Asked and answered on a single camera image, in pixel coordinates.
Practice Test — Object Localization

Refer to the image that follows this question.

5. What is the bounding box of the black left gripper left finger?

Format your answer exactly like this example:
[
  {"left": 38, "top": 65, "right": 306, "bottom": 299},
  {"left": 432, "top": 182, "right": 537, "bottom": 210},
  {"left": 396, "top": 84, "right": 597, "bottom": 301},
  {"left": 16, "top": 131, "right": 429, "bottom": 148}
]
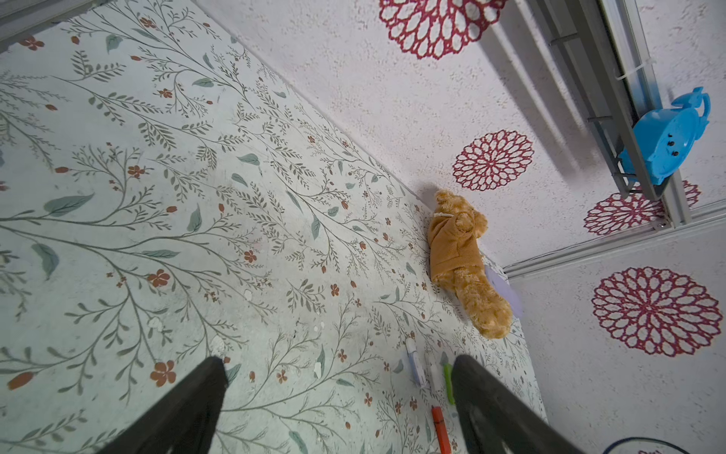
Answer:
[{"left": 100, "top": 357, "right": 228, "bottom": 454}]

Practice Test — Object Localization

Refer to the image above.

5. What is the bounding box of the red usb drive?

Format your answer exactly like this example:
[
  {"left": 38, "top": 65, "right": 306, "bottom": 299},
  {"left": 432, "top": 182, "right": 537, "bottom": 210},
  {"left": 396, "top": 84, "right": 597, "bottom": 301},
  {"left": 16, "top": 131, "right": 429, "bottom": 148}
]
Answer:
[{"left": 431, "top": 407, "right": 452, "bottom": 454}]

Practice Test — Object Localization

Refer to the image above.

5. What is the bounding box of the purple white usb drive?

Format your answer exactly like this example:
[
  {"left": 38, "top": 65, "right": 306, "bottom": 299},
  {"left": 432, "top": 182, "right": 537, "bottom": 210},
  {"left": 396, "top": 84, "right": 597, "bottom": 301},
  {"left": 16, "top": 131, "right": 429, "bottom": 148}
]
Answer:
[{"left": 405, "top": 338, "right": 427, "bottom": 388}]

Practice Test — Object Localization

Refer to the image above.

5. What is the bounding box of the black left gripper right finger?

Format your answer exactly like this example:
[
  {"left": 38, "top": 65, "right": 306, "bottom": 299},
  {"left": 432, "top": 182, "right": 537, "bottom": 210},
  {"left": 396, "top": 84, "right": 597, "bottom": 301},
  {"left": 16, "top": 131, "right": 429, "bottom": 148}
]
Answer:
[{"left": 452, "top": 355, "right": 581, "bottom": 453}]

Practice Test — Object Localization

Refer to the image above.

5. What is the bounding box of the green usb drive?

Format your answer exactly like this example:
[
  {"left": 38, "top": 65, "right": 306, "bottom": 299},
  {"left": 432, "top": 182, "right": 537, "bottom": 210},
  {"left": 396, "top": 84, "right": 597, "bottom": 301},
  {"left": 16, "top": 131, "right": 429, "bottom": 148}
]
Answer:
[{"left": 442, "top": 363, "right": 456, "bottom": 406}]

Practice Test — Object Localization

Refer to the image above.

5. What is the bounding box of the blue alarm clock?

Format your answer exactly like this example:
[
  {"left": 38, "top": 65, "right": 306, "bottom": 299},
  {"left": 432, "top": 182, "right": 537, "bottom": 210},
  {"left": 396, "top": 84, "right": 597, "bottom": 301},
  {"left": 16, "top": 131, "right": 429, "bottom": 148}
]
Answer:
[{"left": 633, "top": 87, "right": 711, "bottom": 185}]

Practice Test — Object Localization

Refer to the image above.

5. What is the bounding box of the brown teddy bear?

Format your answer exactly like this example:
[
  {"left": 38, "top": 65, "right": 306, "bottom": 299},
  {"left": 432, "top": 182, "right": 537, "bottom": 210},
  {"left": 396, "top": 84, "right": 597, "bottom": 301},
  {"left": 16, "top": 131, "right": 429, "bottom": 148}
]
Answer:
[{"left": 427, "top": 190, "right": 513, "bottom": 340}]

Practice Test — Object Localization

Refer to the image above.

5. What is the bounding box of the purple rectangular case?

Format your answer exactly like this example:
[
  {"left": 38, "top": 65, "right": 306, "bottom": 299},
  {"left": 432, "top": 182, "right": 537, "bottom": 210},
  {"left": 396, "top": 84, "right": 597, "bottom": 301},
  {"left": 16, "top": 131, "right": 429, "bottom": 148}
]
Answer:
[{"left": 485, "top": 266, "right": 524, "bottom": 319}]

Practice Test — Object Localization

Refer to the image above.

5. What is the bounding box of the grey wall shelf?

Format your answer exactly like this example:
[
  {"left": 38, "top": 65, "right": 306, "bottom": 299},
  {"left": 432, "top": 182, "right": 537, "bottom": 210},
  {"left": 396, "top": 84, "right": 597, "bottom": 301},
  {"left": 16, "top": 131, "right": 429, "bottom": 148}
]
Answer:
[{"left": 531, "top": 1, "right": 692, "bottom": 228}]

